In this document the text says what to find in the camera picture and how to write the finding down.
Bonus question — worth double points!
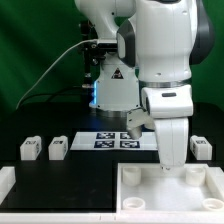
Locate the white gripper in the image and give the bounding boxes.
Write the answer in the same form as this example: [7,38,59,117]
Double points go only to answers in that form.
[141,85,193,168]

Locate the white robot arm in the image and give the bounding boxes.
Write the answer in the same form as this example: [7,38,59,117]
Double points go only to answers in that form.
[74,0,214,168]

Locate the white square tabletop part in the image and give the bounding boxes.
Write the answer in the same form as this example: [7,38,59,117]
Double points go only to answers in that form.
[116,163,224,213]

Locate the white fiducial marker sheet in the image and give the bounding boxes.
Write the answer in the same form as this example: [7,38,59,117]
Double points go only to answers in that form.
[71,132,157,151]

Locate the black cable on table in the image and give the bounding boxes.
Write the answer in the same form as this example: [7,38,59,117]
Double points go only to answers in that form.
[18,87,93,108]

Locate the black camera on stand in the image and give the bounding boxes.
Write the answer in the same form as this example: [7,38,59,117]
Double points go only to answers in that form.
[79,20,117,88]

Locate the white camera cable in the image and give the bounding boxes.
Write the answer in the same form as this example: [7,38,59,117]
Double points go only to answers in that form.
[15,39,98,110]

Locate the white L-shaped obstacle wall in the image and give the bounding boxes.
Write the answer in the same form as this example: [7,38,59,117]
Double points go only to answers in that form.
[0,166,224,224]

